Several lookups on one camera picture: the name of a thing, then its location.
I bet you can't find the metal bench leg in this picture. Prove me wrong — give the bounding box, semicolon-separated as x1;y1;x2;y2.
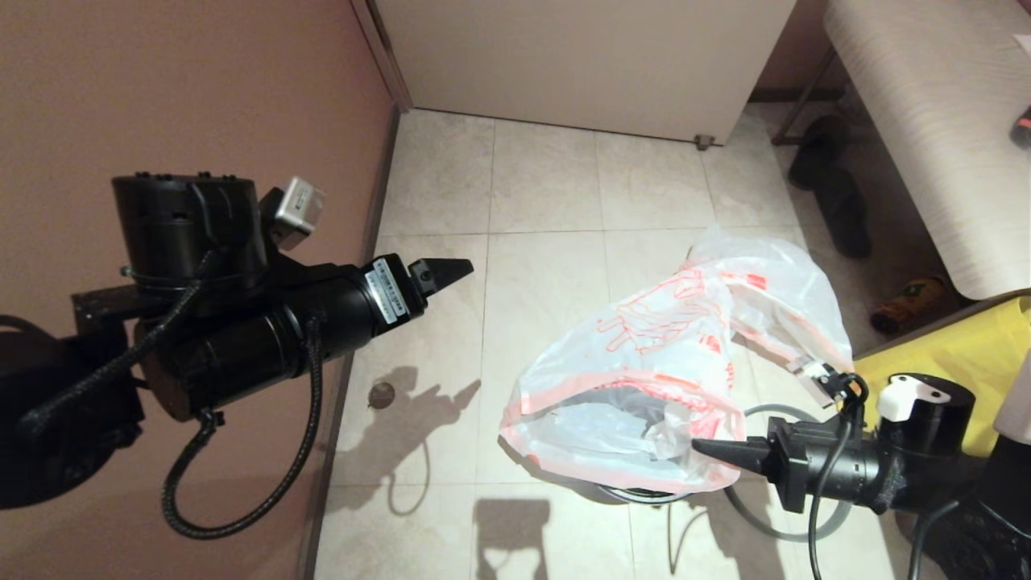
769;48;834;150

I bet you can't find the orange brown shoe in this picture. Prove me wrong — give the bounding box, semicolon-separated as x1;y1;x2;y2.
870;278;951;335

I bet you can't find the black slipper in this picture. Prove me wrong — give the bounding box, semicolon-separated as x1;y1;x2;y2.
788;114;848;193
812;169;872;260

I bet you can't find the grey plastic ring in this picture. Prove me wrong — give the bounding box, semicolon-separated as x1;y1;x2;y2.
725;403;855;542

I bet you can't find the white garbage bag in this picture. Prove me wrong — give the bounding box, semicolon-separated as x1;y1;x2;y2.
685;227;856;379

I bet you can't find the black trash bin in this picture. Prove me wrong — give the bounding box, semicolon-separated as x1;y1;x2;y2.
600;483;689;505

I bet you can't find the white liner bag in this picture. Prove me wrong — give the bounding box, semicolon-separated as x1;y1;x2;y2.
499;266;746;495

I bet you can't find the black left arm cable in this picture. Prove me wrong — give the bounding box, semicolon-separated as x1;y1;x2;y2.
16;250;325;541

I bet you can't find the beige wood-grain bench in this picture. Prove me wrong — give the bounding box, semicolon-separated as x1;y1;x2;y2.
822;0;1031;303

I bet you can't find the yellow fabric bag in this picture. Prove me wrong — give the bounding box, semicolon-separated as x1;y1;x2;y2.
854;296;1031;458

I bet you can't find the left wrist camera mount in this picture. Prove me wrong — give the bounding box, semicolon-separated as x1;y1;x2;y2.
111;172;327;292

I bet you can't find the white cabinet panel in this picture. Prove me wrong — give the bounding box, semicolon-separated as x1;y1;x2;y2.
352;0;798;151

